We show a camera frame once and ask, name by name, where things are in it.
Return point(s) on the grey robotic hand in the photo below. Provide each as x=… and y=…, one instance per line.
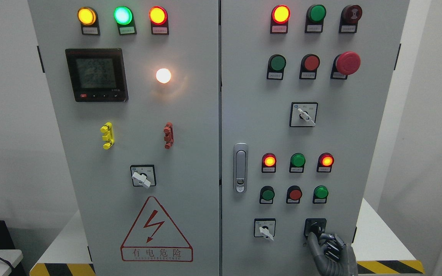
x=332, y=256

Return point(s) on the black rotary knob switch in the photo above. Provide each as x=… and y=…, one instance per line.
x=314, y=225

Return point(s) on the white platform with hazard stripes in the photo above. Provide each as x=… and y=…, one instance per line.
x=378, y=250

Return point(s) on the green push button lower right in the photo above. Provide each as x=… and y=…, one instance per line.
x=320, y=195

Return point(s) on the green push button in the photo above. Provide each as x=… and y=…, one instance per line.
x=320, y=195
x=276, y=65
x=267, y=195

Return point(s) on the red push button lower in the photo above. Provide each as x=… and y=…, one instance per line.
x=294, y=194

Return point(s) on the red push button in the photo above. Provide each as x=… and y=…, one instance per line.
x=308, y=67
x=294, y=194

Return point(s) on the green push button lower left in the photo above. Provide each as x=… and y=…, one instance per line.
x=267, y=195

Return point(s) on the red indicator middle right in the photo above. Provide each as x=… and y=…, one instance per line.
x=325, y=163

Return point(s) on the green indicator middle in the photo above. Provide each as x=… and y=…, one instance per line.
x=297, y=163

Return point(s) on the red lit indicator middle left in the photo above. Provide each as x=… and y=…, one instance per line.
x=269, y=163

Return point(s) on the grey right cabinet door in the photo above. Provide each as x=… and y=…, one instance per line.
x=256, y=111

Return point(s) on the grey cabinet door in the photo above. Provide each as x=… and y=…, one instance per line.
x=256, y=111
x=187, y=174

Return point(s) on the red electrical warning sign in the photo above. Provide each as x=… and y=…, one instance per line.
x=154, y=236

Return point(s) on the red emergency stop button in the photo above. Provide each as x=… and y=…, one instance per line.
x=345, y=64

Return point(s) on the red push button upper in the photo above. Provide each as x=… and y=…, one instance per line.
x=308, y=67

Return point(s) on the green push button upper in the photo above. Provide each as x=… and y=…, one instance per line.
x=276, y=65

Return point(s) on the red terminal connector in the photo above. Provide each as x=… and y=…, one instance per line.
x=169, y=137

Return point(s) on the dark red buzzer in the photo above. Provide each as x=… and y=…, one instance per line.
x=350, y=16

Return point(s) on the green indicator top right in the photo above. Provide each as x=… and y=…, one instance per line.
x=315, y=19

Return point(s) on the white lit indicator lamp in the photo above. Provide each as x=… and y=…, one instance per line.
x=163, y=75

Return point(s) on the red lit indicator top right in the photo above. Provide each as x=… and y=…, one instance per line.
x=279, y=19

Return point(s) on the yellow terminal connector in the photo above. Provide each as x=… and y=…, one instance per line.
x=108, y=135

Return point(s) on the grey left cabinet door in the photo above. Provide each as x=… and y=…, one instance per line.
x=187, y=174

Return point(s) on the red lit indicator light left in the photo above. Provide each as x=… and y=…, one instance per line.
x=159, y=21

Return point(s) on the black digital power meter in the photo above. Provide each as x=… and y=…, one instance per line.
x=97, y=75

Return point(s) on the green lit indicator light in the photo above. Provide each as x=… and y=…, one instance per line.
x=125, y=20

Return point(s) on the yellow indicator light top left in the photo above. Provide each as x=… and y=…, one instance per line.
x=88, y=19

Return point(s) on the white selector switch lower right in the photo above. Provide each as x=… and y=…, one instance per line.
x=264, y=228

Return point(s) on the white selector switch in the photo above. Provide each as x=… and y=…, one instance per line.
x=264, y=228
x=303, y=114

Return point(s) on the silver door handle lock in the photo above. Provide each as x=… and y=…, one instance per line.
x=240, y=158

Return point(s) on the white selector switch upper right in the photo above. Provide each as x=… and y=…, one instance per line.
x=303, y=114

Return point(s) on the white selector switch left door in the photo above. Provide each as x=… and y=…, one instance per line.
x=143, y=175

